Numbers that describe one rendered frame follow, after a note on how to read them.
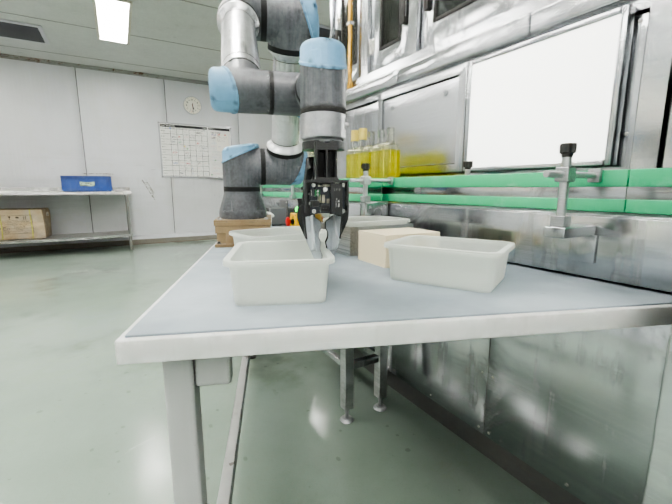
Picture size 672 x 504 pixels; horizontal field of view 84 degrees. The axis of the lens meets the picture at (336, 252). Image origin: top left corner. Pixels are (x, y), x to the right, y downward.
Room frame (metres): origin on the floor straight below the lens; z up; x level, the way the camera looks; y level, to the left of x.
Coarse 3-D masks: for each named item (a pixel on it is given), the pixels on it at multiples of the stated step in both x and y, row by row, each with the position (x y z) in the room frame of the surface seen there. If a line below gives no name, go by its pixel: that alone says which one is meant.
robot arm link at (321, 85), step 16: (304, 48) 0.62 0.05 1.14; (320, 48) 0.61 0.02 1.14; (336, 48) 0.62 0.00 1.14; (304, 64) 0.62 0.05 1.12; (320, 64) 0.61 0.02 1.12; (336, 64) 0.61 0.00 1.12; (304, 80) 0.62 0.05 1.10; (320, 80) 0.61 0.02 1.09; (336, 80) 0.61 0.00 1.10; (304, 96) 0.62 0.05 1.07; (320, 96) 0.61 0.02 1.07; (336, 96) 0.61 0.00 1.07; (304, 112) 0.62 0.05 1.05
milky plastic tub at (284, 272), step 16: (288, 240) 0.76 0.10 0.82; (304, 240) 0.76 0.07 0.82; (240, 256) 0.68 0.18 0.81; (256, 256) 0.74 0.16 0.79; (272, 256) 0.75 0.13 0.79; (288, 256) 0.75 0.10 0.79; (304, 256) 0.76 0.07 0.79; (240, 272) 0.55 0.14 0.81; (256, 272) 0.55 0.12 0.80; (272, 272) 0.55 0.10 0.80; (288, 272) 0.56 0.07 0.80; (304, 272) 0.56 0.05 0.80; (320, 272) 0.56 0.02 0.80; (240, 288) 0.55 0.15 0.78; (256, 288) 0.55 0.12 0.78; (272, 288) 0.55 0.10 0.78; (288, 288) 0.56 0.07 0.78; (304, 288) 0.56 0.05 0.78; (320, 288) 0.57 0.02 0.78; (240, 304) 0.55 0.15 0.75; (256, 304) 0.55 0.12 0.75; (272, 304) 0.56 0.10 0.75; (288, 304) 0.56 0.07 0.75
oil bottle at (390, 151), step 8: (384, 144) 1.37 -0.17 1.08; (392, 144) 1.35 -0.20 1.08; (384, 152) 1.36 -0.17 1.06; (392, 152) 1.35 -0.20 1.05; (384, 160) 1.36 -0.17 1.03; (392, 160) 1.35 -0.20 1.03; (384, 168) 1.36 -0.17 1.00; (392, 168) 1.35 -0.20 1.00; (384, 176) 1.36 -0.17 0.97; (392, 176) 1.35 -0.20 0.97
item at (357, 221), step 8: (360, 216) 1.19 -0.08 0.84; (368, 216) 1.20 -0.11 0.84; (376, 216) 1.22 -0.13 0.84; (384, 216) 1.20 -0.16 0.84; (352, 224) 0.99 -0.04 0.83; (360, 224) 0.99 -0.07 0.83; (368, 224) 1.01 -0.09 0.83; (376, 224) 1.03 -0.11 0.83; (384, 224) 1.05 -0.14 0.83; (392, 224) 1.06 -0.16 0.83
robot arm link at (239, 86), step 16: (224, 0) 0.93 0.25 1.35; (240, 0) 0.92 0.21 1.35; (256, 0) 0.95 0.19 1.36; (224, 16) 0.90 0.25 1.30; (240, 16) 0.87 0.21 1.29; (256, 16) 0.94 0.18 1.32; (224, 32) 0.83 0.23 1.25; (240, 32) 0.81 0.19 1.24; (256, 32) 0.95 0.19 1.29; (224, 48) 0.78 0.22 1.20; (240, 48) 0.75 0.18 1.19; (256, 48) 0.81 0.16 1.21; (224, 64) 0.73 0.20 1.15; (240, 64) 0.70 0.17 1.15; (256, 64) 0.74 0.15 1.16; (224, 80) 0.67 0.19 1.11; (240, 80) 0.67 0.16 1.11; (256, 80) 0.68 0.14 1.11; (272, 80) 0.69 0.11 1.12; (224, 96) 0.67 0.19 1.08; (240, 96) 0.68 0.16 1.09; (256, 96) 0.68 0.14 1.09; (272, 96) 0.69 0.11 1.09; (240, 112) 0.71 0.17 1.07; (256, 112) 0.71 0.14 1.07; (272, 112) 0.71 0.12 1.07
